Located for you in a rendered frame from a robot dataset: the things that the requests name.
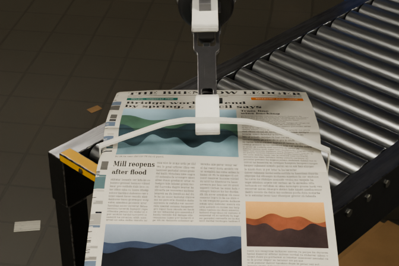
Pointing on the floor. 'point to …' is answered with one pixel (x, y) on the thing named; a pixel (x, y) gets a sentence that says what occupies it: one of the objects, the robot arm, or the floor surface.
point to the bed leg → (73, 232)
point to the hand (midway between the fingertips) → (206, 75)
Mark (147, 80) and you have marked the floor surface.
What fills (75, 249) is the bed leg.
